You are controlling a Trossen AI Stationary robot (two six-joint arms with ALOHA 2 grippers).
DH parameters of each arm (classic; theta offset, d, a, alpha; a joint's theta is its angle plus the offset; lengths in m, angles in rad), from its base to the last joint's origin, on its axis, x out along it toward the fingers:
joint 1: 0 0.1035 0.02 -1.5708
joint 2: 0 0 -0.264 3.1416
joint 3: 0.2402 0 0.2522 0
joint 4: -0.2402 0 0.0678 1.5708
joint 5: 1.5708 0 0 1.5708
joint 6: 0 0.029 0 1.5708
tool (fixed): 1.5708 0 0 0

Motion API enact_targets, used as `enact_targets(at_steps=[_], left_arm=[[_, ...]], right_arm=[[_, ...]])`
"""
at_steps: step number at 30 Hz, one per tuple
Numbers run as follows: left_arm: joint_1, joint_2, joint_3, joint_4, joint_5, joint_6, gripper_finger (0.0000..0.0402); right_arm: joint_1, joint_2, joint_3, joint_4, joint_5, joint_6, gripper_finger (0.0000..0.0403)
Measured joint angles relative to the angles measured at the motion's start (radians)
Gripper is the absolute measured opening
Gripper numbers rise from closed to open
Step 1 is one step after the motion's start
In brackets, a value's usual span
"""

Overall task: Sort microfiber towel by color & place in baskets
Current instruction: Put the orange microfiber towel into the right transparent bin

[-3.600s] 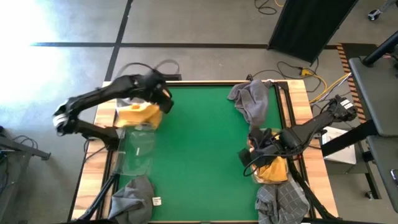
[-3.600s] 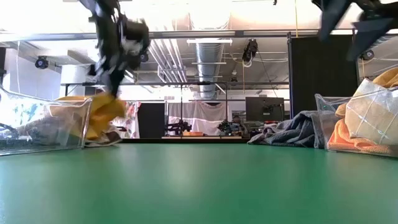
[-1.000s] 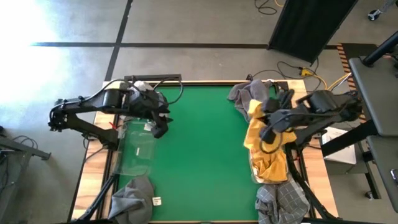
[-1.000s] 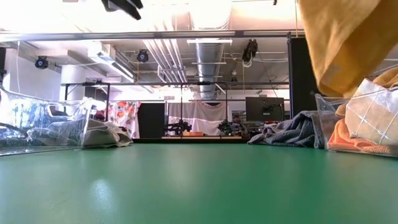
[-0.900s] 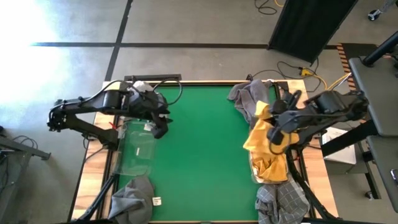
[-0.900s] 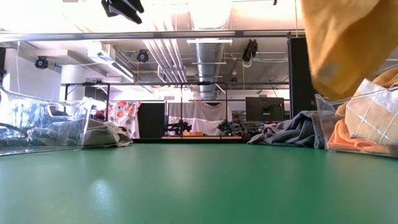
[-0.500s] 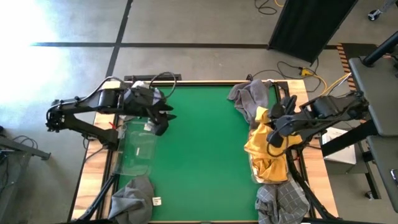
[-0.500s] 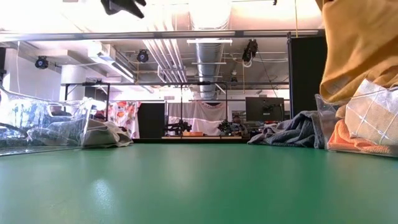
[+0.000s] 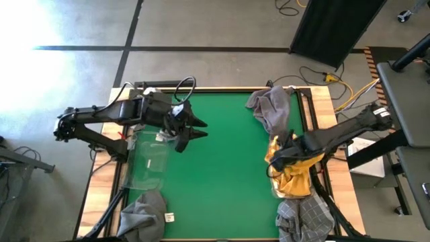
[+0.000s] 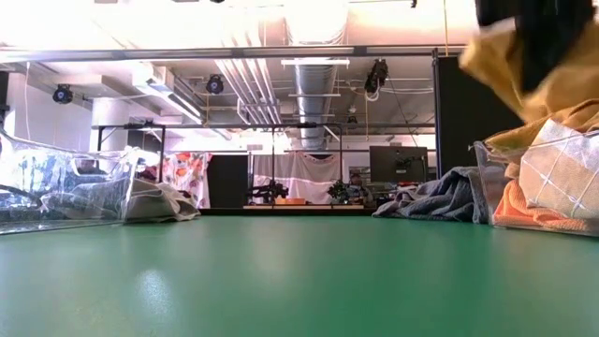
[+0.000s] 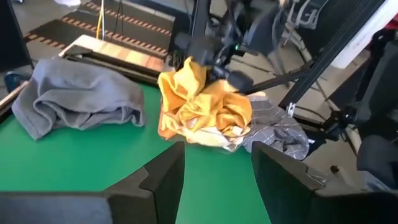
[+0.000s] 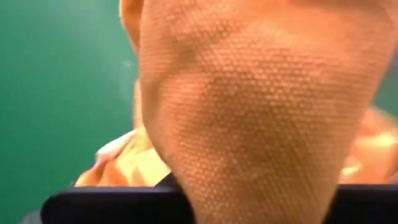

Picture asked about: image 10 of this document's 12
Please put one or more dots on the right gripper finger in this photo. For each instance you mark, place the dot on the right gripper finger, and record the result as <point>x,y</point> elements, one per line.
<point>550,51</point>

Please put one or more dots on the mustard yellow towel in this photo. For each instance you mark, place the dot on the mustard yellow towel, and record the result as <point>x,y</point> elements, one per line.
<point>515,136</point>
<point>496,61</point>

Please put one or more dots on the orange white-checked towel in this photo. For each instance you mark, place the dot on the orange white-checked towel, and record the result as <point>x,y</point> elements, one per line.
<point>557,173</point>

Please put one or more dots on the background black robot arm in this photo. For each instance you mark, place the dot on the background black robot arm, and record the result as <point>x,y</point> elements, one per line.
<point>269,191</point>
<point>338,191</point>

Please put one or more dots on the plain orange towel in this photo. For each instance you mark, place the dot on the plain orange towel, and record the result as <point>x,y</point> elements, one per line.
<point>519,213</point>

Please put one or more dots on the grey terry towel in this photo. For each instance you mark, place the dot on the grey terry towel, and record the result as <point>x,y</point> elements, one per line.
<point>440,196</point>

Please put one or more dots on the white towel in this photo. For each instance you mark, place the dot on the white towel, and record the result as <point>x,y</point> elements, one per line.
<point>154,203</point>

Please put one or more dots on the black partition panel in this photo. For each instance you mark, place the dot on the black partition panel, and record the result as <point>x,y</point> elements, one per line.
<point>472,117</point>

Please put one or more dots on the clear plastic basket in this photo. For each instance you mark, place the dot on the clear plastic basket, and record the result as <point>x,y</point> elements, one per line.
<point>486,187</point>
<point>61,187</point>

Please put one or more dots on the dark computer monitor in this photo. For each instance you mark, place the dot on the dark computer monitor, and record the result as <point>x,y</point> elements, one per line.
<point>398,164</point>

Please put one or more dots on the person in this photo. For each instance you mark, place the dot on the person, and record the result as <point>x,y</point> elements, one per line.
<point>89,167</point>
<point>359,189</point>

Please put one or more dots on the white hanging sheet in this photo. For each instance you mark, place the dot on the white hanging sheet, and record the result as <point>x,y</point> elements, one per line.
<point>304,175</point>

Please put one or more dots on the background wooden table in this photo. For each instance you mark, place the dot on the background wooden table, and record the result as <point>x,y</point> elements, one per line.
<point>304,206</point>

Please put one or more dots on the small orange box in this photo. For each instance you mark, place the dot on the small orange box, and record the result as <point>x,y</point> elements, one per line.
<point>291,201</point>

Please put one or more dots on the black background panel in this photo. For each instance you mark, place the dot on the black background panel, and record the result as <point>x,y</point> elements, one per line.
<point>227,182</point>

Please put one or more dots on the floral hanging cloth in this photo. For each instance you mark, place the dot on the floral hanging cloth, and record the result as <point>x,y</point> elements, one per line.
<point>187,178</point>

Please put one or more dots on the black ceiling camera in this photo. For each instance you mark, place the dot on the black ceiling camera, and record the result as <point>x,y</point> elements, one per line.
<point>62,94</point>
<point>214,84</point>
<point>376,75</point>

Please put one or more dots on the silver air duct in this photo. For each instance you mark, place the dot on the silver air duct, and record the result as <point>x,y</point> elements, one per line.
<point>314,103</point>

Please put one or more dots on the grey overhead frame bar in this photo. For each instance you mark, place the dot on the grey overhead frame bar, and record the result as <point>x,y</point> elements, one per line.
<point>234,52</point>

